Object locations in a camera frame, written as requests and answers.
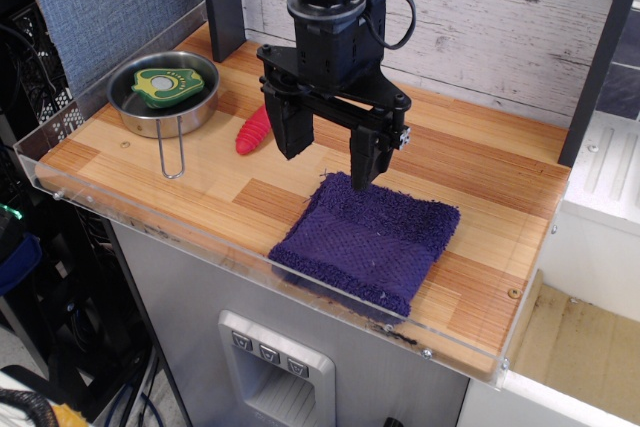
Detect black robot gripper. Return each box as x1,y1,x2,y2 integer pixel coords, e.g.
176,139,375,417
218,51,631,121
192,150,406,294
257,0,411,191

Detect green yellow toy pepper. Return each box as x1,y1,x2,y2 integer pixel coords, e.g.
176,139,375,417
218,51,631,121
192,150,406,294
131,68,205,109

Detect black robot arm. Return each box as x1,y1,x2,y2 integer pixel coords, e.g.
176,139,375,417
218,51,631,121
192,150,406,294
257,0,415,190

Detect purple towel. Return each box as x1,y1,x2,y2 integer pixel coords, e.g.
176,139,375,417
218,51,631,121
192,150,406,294
268,172,461,317

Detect red ribbed toy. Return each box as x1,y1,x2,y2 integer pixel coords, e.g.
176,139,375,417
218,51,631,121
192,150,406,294
235,104,271,155

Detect silver metal pan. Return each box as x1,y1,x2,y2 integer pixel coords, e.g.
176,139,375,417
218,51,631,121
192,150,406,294
106,51,220,180

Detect silver toy fridge cabinet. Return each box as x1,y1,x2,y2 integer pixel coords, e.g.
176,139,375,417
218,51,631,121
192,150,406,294
114,224,468,426

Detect clear acrylic table guard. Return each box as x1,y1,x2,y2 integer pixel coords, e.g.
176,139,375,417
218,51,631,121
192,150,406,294
13,0,566,391

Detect white toy sink unit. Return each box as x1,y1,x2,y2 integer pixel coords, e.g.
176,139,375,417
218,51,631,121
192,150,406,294
459,112,639,426

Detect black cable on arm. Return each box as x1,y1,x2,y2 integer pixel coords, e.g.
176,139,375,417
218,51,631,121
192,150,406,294
360,0,418,51

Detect dark vertical post right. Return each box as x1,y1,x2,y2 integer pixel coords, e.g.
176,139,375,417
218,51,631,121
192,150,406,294
558,0,634,167

